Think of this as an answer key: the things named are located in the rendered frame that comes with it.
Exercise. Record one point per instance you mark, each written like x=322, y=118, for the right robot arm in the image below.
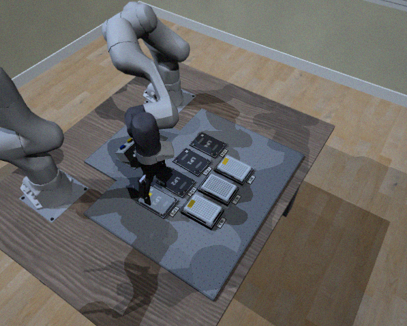
x=25, y=140

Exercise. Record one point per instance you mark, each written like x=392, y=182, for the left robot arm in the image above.
x=143, y=122

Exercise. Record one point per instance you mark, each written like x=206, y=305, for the grey operator panel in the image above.
x=125, y=154

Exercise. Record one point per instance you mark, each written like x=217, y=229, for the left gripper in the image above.
x=144, y=183

